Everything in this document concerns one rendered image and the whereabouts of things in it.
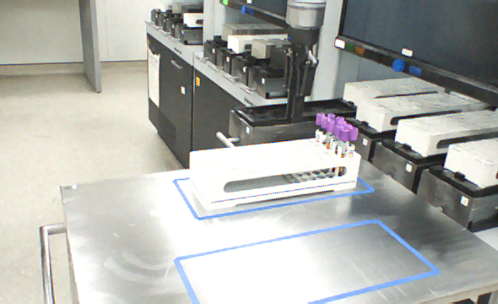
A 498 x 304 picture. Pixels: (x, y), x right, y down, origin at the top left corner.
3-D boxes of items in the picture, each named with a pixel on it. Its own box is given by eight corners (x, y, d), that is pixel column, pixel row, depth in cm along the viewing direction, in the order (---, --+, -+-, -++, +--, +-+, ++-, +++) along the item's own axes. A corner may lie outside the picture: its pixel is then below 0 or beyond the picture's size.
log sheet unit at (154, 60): (148, 98, 312) (147, 41, 298) (160, 111, 290) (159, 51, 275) (144, 98, 311) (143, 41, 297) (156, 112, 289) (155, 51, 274)
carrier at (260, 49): (269, 61, 180) (271, 45, 177) (264, 62, 179) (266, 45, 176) (255, 54, 189) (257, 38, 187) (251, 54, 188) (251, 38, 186)
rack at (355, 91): (419, 95, 157) (423, 77, 154) (442, 105, 148) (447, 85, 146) (341, 103, 144) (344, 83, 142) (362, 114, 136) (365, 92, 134)
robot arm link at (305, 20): (312, -2, 121) (310, 24, 123) (280, -2, 117) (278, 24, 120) (333, 3, 114) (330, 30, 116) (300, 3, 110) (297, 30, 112)
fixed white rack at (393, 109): (438, 113, 141) (443, 92, 139) (466, 125, 133) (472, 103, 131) (353, 122, 129) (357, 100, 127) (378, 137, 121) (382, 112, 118)
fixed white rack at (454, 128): (482, 132, 129) (489, 109, 126) (516, 146, 121) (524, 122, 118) (392, 144, 117) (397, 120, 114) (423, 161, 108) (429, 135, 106)
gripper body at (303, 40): (327, 29, 116) (322, 67, 120) (308, 23, 123) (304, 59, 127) (300, 29, 113) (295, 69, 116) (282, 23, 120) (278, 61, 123)
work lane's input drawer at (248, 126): (418, 113, 162) (424, 86, 159) (451, 127, 151) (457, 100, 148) (213, 136, 132) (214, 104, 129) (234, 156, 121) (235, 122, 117)
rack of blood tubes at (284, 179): (328, 165, 100) (332, 137, 97) (357, 187, 91) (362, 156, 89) (188, 183, 88) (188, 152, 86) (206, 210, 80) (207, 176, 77)
